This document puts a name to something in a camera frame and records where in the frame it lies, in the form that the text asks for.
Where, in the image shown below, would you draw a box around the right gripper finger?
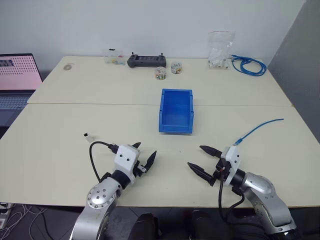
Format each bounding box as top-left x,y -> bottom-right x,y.
187,161 -> 214,185
199,145 -> 223,159

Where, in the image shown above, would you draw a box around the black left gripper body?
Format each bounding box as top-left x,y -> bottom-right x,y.
131,159 -> 149,178

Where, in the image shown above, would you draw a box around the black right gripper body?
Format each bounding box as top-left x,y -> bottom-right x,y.
209,156 -> 231,187

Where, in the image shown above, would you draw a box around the blue plastic bin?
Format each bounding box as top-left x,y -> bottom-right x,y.
158,88 -> 195,136

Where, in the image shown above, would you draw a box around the dark rounded shape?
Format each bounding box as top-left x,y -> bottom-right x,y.
129,212 -> 160,240

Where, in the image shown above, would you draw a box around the clear jar with colourful bits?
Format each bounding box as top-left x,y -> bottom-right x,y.
154,66 -> 167,81
170,62 -> 183,75

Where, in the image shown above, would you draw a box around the grey remote controller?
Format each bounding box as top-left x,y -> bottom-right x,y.
126,51 -> 168,69

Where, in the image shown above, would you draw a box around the clear plastic box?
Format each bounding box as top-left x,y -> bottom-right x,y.
103,48 -> 126,66

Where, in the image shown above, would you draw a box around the clear plastic bag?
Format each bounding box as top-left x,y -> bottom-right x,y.
207,30 -> 236,71

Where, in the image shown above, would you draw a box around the open laptop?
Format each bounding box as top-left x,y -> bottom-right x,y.
0,53 -> 44,127

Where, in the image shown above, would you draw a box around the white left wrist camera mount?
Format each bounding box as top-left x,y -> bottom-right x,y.
113,144 -> 141,185

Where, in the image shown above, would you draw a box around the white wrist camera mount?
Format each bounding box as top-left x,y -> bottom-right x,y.
219,146 -> 241,187
113,144 -> 141,185

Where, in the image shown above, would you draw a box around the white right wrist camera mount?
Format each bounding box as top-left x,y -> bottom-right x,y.
219,146 -> 241,187

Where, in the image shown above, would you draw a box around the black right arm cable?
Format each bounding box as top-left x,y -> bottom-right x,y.
217,169 -> 247,226

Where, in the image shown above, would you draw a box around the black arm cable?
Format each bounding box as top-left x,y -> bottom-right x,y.
217,169 -> 247,226
89,141 -> 120,183

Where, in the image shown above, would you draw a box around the short blue Ethernet cable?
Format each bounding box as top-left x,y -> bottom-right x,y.
232,118 -> 285,147

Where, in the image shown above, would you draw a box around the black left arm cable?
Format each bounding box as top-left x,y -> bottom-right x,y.
89,141 -> 120,183

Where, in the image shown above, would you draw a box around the white floor cables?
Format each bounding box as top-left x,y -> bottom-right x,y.
0,203 -> 48,240

